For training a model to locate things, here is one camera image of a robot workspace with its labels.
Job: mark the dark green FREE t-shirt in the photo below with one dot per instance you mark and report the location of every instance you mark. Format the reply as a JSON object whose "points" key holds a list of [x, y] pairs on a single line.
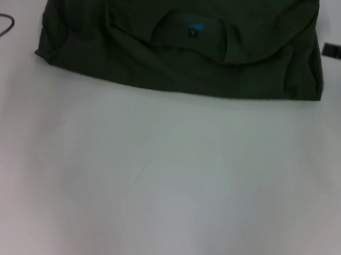
{"points": [[180, 45]]}

